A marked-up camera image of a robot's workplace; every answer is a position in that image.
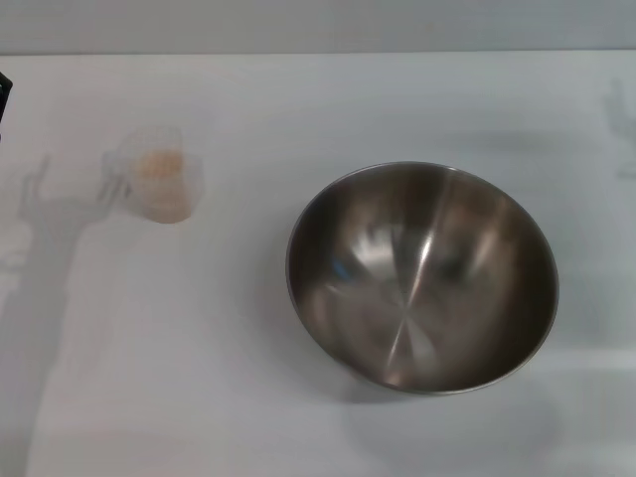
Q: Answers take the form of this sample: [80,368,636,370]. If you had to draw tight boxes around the white rice grains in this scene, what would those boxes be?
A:
[131,147,193,223]

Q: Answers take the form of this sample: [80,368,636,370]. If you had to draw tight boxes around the clear plastic measuring cup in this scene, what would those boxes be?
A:
[101,126,206,225]

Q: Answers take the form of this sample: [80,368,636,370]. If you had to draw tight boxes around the stainless steel mixing bowl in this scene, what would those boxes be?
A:
[285,161,560,398]

